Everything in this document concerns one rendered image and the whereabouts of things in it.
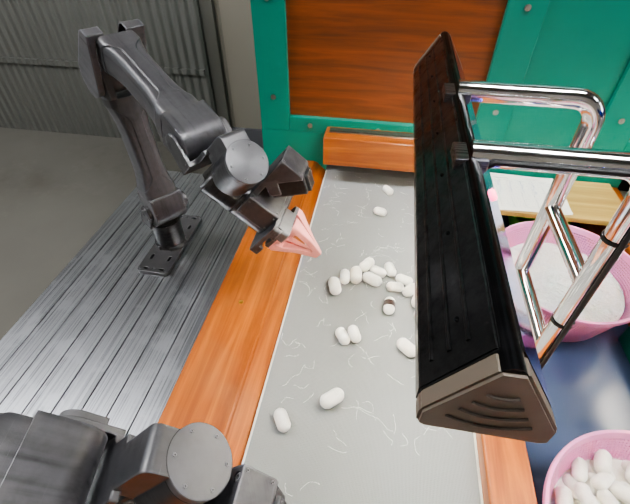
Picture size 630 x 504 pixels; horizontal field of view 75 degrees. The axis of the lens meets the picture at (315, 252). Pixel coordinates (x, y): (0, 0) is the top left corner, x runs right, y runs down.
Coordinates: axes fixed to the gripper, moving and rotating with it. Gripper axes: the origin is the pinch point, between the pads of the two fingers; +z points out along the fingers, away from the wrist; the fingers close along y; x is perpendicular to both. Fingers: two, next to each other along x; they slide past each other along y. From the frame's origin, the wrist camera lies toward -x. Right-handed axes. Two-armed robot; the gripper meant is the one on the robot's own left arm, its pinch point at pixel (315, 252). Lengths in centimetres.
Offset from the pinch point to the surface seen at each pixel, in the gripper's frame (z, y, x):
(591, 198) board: 47, 36, -30
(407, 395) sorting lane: 19.9, -15.7, -1.9
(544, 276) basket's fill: 39.4, 13.3, -18.0
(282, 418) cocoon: 5.9, -23.0, 7.5
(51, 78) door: -117, 180, 165
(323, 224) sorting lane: 6.1, 21.2, 10.0
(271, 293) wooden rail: 0.4, -2.0, 11.7
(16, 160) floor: -104, 142, 202
